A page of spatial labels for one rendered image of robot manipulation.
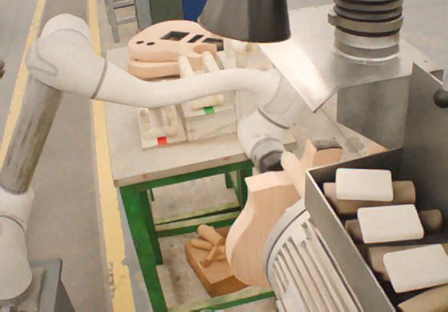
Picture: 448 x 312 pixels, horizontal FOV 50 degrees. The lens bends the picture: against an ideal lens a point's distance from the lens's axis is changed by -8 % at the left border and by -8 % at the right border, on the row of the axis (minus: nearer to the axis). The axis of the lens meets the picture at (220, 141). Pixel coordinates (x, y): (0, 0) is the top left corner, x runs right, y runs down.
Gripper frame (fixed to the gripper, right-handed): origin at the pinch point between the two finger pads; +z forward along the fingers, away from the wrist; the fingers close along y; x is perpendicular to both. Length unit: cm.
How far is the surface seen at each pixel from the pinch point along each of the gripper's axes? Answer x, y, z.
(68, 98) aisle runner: -118, 61, -289
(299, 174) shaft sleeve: 20.4, 9.0, 11.2
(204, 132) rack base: -11, 9, -56
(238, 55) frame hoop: 13, 0, -59
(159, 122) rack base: -15, 21, -69
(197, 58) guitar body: -4, 4, -96
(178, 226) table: -86, 8, -95
